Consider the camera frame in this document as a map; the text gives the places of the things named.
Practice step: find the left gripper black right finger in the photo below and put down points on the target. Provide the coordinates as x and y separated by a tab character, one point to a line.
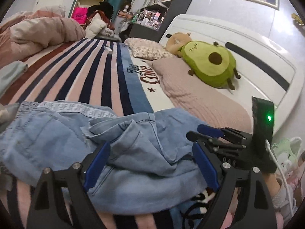
254	208

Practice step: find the striped pink navy blanket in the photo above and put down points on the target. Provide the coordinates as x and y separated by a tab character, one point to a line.
76	80

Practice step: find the pink checked duvet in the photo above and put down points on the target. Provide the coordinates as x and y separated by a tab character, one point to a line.
27	33

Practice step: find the white bed headboard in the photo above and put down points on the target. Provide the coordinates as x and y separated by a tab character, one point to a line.
267	70

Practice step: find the black tracker box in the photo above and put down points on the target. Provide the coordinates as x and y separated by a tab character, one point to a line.
263	123

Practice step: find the person's right hand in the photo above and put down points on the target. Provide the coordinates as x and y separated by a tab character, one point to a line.
273	184

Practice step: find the light green folded cloth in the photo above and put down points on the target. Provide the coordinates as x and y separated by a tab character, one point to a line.
10	73

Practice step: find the brown plush toy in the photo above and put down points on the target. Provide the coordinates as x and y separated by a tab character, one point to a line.
176	42

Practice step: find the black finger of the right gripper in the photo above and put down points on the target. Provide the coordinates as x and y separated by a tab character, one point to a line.
214	130
207	138

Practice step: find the grey star patterned sleeve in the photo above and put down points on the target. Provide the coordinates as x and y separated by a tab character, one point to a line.
282	204

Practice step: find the green avocado plush toy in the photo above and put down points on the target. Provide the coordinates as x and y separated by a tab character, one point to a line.
211	63

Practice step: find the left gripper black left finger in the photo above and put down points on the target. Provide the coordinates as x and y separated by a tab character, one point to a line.
60	199

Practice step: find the floral pillow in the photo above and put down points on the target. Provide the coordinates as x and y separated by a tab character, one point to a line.
147	49

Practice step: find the yellow shelf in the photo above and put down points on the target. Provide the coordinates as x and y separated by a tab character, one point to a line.
83	3

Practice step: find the grey bookshelf with items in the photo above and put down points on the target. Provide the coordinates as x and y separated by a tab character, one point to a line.
170	9

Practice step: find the pink quilted pillow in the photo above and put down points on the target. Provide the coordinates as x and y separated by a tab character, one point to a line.
199	99

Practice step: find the light blue denim pants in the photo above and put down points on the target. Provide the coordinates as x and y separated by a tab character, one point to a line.
137	164

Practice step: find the pink shopping bag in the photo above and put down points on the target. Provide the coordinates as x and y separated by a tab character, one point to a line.
80	15

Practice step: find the white puffer jacket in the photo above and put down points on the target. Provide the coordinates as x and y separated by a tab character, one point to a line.
95	26

